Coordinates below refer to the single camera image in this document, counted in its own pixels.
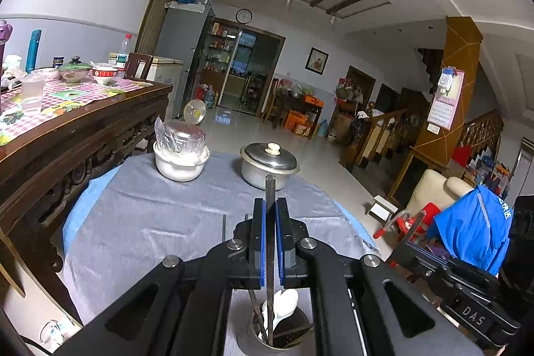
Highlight white bowl with plastic wrap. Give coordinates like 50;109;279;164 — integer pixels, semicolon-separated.
153;141;211;183

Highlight metal kitchen rack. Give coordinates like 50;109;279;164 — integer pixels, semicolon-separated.
241;72;268;115

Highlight red children's tricycle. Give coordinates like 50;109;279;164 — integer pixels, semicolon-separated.
372;202;442;245

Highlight pot lid with white knob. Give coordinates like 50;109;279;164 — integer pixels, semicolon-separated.
241;142;300;175

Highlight kitchen shelf with jars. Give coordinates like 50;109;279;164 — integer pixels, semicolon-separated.
202;20;239;90

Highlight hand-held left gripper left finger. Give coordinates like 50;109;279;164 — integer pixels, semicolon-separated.
54;199;266;356

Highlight orange cardboard boxes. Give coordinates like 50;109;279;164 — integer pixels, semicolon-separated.
283;95;325;136

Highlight blue tablecloth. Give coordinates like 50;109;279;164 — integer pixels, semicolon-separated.
62;176;123;242

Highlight wooden stair railing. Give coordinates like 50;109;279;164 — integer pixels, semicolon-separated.
356;101;431;170

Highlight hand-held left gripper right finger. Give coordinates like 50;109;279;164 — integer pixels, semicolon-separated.
276;199;485;356

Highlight wood clad pillar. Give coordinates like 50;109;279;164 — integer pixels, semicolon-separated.
410;16;484;171

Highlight grey tablecloth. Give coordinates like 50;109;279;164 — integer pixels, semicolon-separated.
62;151;381;356

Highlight carved wooden sideboard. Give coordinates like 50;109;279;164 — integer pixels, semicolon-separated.
0;80;174;325

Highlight purple drinking bottle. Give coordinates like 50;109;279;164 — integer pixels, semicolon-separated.
0;20;14;67

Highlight wall calendar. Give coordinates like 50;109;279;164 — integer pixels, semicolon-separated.
427;67;465;130

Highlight framed wall picture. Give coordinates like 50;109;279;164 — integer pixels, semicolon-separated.
305;47;329;73

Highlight small white floor fan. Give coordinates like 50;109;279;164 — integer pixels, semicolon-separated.
183;99;206;126

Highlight white chest freezer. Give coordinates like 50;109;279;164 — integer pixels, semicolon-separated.
146;56;185;86

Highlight teal drinking bottle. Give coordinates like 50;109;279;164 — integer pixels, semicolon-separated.
25;29;43;74

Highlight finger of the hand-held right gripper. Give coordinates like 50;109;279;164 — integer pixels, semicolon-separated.
389;252;450;278
401;239;455;262

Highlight dark metal utensil holder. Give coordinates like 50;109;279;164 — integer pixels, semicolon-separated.
246;288;314;353

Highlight red and white bowl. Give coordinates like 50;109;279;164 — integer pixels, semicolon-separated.
91;63;119;86

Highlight beige armchair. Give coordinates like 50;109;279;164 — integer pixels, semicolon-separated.
406;168;477;225

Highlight green lidded bowl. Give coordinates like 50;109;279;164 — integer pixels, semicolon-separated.
58;56;93;84

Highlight wooden chair back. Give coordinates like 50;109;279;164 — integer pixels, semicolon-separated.
124;52;153;81

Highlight red capped water bottle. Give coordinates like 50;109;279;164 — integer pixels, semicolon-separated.
116;33;132;70

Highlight blue jacket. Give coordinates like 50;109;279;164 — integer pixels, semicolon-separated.
433;185;517;276

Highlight checkered table cover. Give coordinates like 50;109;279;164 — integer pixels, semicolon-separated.
0;77;156;147

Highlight aluminium pot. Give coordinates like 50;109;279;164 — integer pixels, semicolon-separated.
240;156;299;192

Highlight dark wooden side table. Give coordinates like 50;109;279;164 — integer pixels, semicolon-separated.
272;87;325;131

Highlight grey refrigerator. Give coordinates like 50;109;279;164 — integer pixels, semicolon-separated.
154;1;216;120

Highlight white step stool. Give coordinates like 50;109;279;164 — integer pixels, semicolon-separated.
365;195;398;224

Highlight clear plastic container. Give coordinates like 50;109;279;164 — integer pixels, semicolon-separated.
20;73;45;116

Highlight white handheld appliance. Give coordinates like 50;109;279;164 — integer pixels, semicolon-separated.
39;320;69;353

